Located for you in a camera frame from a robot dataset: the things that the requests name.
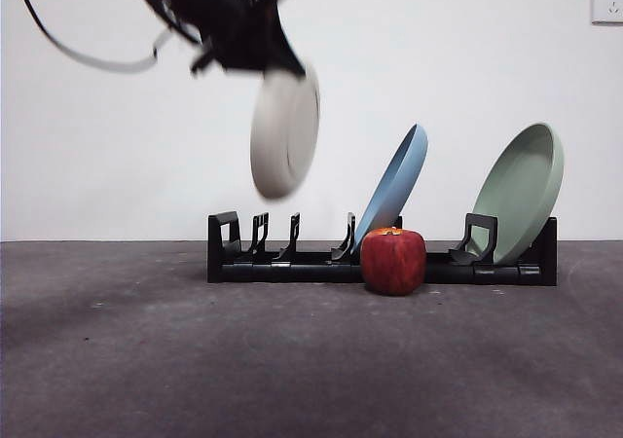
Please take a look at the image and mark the cream yellow plate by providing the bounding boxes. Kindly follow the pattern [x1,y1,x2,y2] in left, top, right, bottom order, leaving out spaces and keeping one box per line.
[249,62,322,201]

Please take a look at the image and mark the red apple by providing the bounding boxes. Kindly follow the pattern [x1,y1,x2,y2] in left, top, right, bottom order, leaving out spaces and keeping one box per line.
[360,227,428,297]

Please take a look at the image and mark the blue plate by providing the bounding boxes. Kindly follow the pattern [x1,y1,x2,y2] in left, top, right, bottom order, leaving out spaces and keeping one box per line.
[354,123,429,245]

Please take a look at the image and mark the black plate rack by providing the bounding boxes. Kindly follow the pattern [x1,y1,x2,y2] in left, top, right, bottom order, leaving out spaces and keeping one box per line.
[206,210,559,287]

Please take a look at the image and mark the green plate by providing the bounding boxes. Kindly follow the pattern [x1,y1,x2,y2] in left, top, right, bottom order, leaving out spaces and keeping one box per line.
[470,123,566,268]

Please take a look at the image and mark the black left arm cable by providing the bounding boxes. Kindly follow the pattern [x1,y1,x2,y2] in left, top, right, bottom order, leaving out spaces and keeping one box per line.
[16,0,170,75]

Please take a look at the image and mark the white wall socket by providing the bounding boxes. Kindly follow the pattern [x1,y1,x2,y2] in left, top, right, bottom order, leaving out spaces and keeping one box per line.
[591,0,623,25]

